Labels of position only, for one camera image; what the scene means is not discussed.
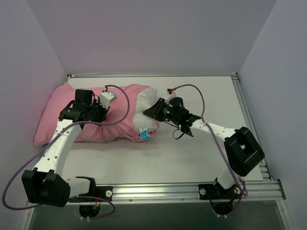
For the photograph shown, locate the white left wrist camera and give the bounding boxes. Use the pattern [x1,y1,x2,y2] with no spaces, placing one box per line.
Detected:
[98,91,117,108]

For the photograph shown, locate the aluminium right side rail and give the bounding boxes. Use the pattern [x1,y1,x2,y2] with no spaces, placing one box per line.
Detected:
[231,73,274,181]

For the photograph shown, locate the aluminium back rail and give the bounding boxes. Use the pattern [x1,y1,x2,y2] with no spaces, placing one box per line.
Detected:
[67,73,238,79]

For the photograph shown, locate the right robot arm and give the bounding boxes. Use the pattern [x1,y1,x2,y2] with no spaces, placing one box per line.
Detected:
[143,97,265,198]

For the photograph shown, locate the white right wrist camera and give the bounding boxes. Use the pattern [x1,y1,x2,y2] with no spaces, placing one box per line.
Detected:
[165,92,177,103]

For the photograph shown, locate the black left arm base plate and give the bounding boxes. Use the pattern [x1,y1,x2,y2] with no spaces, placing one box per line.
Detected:
[69,186,113,203]

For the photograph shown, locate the blue white pillow tag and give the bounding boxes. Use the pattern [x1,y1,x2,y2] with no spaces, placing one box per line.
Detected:
[139,127,152,141]

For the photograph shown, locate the pink pillowcase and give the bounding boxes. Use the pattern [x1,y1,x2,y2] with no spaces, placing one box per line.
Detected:
[34,83,159,147]

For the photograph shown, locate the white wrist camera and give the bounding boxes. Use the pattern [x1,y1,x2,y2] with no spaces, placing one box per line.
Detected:
[98,91,117,108]
[165,92,177,103]

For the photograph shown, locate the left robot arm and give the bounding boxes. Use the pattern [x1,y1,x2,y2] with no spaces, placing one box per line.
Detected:
[22,89,117,207]

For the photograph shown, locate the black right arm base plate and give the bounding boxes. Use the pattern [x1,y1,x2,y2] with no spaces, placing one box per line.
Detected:
[198,183,240,200]

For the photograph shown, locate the grey front metal panel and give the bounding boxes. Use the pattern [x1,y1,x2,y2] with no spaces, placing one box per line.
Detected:
[21,201,285,230]

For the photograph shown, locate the white pillow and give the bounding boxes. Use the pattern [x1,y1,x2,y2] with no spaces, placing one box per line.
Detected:
[132,86,160,137]

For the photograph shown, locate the aluminium front rail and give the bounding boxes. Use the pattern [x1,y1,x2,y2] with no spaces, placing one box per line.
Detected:
[26,179,286,206]

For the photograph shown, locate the aluminium rail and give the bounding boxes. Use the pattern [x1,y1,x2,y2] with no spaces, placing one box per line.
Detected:
[67,73,238,79]
[26,179,286,206]
[231,73,274,181]

